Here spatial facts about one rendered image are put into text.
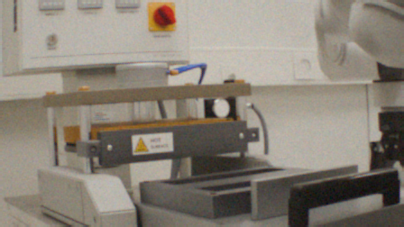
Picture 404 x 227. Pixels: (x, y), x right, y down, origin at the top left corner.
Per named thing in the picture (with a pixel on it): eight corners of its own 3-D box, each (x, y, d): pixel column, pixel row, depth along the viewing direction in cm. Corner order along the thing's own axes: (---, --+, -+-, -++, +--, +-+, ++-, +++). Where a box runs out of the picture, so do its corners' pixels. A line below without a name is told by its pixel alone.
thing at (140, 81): (34, 150, 109) (31, 73, 109) (194, 137, 125) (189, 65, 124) (85, 159, 88) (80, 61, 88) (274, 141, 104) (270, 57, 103)
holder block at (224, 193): (140, 202, 83) (138, 181, 83) (271, 183, 93) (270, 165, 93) (212, 219, 68) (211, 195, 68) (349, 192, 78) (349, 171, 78)
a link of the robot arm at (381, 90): (396, 80, 108) (398, 112, 108) (439, 79, 114) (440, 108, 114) (350, 82, 119) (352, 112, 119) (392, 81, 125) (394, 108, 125)
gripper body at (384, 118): (368, 111, 116) (370, 161, 117) (399, 111, 109) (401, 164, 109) (393, 109, 120) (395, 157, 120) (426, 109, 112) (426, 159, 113)
